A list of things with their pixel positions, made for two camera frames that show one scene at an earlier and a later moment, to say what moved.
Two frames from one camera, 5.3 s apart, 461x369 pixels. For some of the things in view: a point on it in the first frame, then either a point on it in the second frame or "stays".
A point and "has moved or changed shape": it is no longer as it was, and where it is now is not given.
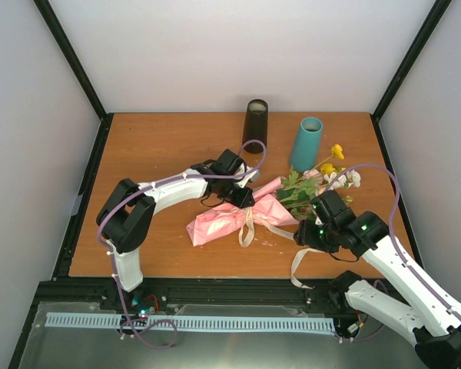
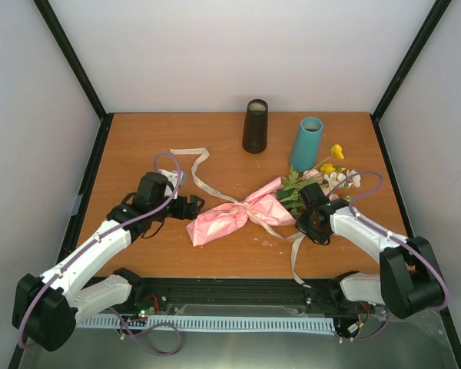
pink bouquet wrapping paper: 267,208 stays
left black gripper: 240,201 → 193,211
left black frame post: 65,48 stays
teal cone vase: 305,153 stays
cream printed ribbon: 277,231 has moved or changed shape
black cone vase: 254,134 stays
